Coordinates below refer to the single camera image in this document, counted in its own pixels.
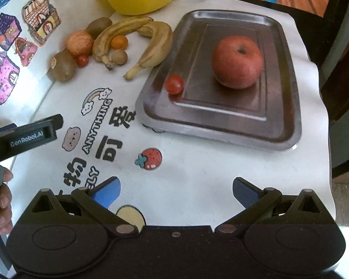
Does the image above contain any small brown round fruit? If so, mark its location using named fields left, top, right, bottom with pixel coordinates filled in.
left=110, top=49, right=128, bottom=65

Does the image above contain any house drawings wall poster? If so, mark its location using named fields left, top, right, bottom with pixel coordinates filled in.
left=0, top=0, right=61, bottom=106

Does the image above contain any small tangerine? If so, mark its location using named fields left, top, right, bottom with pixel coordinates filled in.
left=111, top=35, right=129, bottom=50

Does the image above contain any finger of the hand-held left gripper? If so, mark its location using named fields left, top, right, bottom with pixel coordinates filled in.
left=0, top=115, right=63, bottom=166
left=0, top=124, right=18, bottom=136

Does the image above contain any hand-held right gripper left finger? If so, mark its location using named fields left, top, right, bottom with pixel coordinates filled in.
left=17, top=177, right=139, bottom=238

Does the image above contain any red apple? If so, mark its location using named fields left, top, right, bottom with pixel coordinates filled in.
left=212, top=36, right=264, bottom=90

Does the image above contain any metal tray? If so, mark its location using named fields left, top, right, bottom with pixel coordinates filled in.
left=135, top=10, right=302, bottom=152

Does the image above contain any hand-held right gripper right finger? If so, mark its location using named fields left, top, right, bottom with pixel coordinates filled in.
left=215, top=177, right=336, bottom=237

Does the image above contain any person's left hand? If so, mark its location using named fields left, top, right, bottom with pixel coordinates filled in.
left=0, top=168, right=14, bottom=235

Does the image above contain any dark wooden frame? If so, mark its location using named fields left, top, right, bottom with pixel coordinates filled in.
left=291, top=0, right=349, bottom=178

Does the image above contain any pale orange round fruit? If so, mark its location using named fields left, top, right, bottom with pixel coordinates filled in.
left=66, top=30, right=94, bottom=56

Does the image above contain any banana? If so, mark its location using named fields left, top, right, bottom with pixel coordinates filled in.
left=92, top=16, right=154, bottom=71
left=123, top=21, right=174, bottom=81

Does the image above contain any kiwi with sticker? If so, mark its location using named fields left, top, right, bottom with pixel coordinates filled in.
left=47, top=49, right=77, bottom=82

